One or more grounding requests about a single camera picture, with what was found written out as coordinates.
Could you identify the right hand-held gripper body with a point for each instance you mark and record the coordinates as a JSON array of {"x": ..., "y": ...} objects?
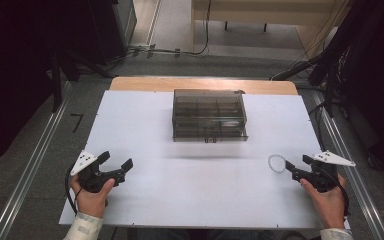
[{"x": 323, "y": 178}]

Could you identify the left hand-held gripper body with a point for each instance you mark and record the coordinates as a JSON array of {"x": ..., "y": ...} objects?
[{"x": 91, "y": 178}]

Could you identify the clear grey plastic organizer box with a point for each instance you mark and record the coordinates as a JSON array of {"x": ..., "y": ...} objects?
[{"x": 210, "y": 115}]

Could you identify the person's left hand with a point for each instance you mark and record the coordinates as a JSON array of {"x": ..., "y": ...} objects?
[{"x": 91, "y": 201}]

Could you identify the black cabinet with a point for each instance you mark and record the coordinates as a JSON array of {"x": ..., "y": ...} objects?
[{"x": 113, "y": 30}]

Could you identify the metal floor rail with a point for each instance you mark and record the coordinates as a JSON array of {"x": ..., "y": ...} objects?
[
  {"x": 353, "y": 176},
  {"x": 30, "y": 170}
]

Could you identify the black curtain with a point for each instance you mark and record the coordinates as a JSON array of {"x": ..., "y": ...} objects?
[
  {"x": 16, "y": 66},
  {"x": 376, "y": 83}
]

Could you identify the light wooden furniture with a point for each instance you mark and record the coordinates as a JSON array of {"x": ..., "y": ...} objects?
[{"x": 266, "y": 11}]

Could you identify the white table mat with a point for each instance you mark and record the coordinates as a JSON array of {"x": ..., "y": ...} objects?
[{"x": 186, "y": 190}]

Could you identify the person's right hand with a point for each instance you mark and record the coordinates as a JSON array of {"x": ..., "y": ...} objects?
[{"x": 330, "y": 205}]

